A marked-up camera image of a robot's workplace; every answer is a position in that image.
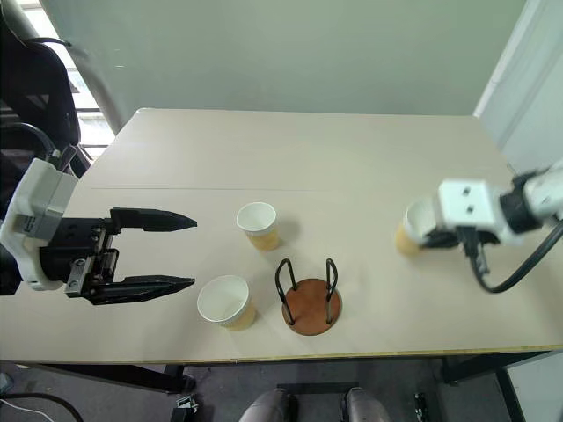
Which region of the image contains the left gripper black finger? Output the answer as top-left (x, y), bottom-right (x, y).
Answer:
top-left (109, 207), bottom-right (199, 233)
top-left (89, 274), bottom-right (196, 307)

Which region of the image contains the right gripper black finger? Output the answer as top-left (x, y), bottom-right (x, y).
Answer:
top-left (421, 228), bottom-right (461, 251)

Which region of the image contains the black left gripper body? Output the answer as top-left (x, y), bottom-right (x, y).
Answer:
top-left (38, 217), bottom-right (122, 305)

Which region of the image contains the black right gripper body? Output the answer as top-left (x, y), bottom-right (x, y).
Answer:
top-left (456, 225), bottom-right (501, 276)

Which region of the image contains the tan paper cup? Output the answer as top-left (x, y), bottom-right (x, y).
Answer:
top-left (196, 274), bottom-right (258, 332)
top-left (394, 199), bottom-right (442, 258)
top-left (235, 201), bottom-right (281, 252)

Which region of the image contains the black office chair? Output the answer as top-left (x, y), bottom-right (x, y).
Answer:
top-left (0, 12), bottom-right (92, 179)

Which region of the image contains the dark rounded grey shape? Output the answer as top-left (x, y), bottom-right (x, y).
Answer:
top-left (344, 386), bottom-right (389, 422)
top-left (238, 388), bottom-right (296, 422)

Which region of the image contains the black flat bar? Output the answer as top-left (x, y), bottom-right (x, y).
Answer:
top-left (275, 381), bottom-right (358, 393)

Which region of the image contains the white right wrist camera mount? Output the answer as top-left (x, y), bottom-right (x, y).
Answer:
top-left (437, 177), bottom-right (525, 246)

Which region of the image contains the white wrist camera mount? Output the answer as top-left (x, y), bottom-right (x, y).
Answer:
top-left (437, 177), bottom-right (525, 246)
top-left (0, 157), bottom-right (77, 292)

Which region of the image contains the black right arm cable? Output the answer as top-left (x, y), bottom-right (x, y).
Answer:
top-left (468, 218), bottom-right (563, 295)

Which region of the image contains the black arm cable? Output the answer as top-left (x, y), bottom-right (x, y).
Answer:
top-left (0, 121), bottom-right (61, 166)
top-left (468, 218), bottom-right (563, 295)

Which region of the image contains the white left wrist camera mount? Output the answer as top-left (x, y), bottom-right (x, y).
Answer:
top-left (0, 157), bottom-right (77, 292)

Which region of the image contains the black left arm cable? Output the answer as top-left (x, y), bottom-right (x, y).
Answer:
top-left (0, 121), bottom-right (61, 166)

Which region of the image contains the black floor cable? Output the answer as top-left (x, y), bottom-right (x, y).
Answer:
top-left (0, 390), bottom-right (85, 422)

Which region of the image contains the wire cup holder wooden base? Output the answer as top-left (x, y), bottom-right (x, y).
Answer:
top-left (274, 258), bottom-right (344, 338)

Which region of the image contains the white floor cable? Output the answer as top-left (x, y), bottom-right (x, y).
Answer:
top-left (0, 395), bottom-right (52, 419)

